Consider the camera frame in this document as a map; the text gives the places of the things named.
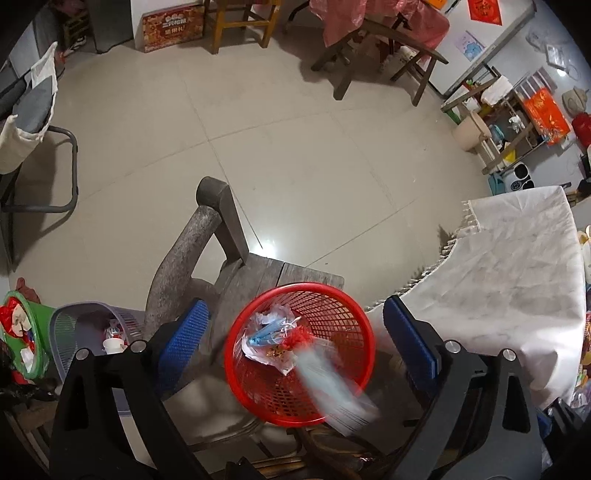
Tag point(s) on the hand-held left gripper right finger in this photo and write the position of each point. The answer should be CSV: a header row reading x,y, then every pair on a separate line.
x,y
411,344

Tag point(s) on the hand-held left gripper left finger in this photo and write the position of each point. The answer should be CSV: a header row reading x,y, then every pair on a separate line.
x,y
184,341

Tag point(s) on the light blue face mask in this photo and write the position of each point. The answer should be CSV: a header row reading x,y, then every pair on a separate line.
x,y
268,334

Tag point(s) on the red plastic mesh basket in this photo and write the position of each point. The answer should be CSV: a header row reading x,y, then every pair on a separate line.
x,y
332,314

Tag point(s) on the pale blue plastic wrapper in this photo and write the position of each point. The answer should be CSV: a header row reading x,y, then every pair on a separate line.
x,y
332,387

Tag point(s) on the red wrapper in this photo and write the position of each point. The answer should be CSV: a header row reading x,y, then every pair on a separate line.
x,y
298,339

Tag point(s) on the white paper cup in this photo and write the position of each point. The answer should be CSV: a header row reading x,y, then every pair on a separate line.
x,y
114,346

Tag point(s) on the weathered grey wooden chair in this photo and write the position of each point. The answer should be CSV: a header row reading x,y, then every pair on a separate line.
x,y
184,263

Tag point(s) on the grey plastic mesh basket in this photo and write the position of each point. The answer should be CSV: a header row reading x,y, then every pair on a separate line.
x,y
74,327

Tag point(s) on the white tablecloth table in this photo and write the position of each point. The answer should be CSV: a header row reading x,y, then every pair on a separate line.
x,y
503,277

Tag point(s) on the green plastic basket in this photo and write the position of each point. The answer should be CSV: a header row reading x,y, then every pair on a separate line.
x,y
39,318

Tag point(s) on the white appliance black circles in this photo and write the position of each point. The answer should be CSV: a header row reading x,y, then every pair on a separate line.
x,y
518,176

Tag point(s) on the beige plastic bucket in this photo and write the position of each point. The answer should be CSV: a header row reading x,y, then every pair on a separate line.
x,y
471,131

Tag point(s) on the wooden shelf with clutter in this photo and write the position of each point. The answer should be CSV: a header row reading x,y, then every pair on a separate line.
x,y
498,120

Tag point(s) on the red gift box gold print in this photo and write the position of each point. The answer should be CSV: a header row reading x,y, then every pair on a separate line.
x,y
546,115

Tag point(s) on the red tote bag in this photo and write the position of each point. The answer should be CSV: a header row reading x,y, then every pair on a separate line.
x,y
582,131

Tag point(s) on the grey white cloth bag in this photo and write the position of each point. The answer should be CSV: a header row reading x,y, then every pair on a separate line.
x,y
32,106

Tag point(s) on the dark wooden bench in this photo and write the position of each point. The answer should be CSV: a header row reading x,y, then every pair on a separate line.
x,y
355,60

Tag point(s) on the beige round bag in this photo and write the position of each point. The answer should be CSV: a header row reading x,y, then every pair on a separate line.
x,y
575,99

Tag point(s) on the blue paper note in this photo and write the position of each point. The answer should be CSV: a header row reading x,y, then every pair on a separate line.
x,y
469,45

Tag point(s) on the red patterned flat carton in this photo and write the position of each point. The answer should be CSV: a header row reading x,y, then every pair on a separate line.
x,y
173,27

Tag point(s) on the wooden chair grey cushion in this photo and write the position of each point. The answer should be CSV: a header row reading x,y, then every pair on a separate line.
x,y
240,27

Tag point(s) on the white refrigerator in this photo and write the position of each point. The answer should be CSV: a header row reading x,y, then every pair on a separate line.
x,y
485,32

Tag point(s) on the hanging clear plastic package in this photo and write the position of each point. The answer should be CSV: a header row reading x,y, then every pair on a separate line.
x,y
556,53

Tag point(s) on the table with red cover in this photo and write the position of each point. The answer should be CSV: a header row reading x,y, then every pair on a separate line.
x,y
369,18

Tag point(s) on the red diamond poster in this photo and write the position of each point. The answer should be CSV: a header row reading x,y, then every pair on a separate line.
x,y
485,10

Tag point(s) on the metal frame chair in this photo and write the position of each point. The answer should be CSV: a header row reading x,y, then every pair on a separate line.
x,y
64,184

